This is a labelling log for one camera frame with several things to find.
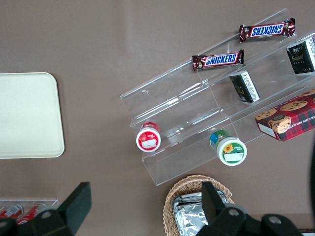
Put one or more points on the red cola bottle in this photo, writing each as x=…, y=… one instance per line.
x=29, y=214
x=11, y=211

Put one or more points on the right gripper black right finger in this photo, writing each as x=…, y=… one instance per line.
x=211, y=204

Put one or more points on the light tan wicker basket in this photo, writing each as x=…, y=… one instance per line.
x=169, y=204

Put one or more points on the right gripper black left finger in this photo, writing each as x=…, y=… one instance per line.
x=76, y=204

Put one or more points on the black tea box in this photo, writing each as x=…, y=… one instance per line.
x=301, y=57
x=244, y=87

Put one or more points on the cream plastic tray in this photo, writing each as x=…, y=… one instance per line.
x=29, y=115

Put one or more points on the red lidded jar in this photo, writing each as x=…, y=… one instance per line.
x=148, y=140

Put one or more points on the Snickers chocolate bar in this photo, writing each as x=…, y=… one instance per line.
x=219, y=59
x=267, y=30

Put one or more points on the clear acrylic bottle rack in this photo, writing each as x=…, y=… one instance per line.
x=53, y=202

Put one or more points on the clear acrylic stepped shelf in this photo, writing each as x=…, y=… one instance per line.
x=172, y=103

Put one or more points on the red plaid cookie box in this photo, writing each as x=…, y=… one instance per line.
x=290, y=118

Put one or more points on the green sunflower lidded jar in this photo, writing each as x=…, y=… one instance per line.
x=231, y=151

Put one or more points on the foil wrapped pack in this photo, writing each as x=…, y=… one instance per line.
x=189, y=218

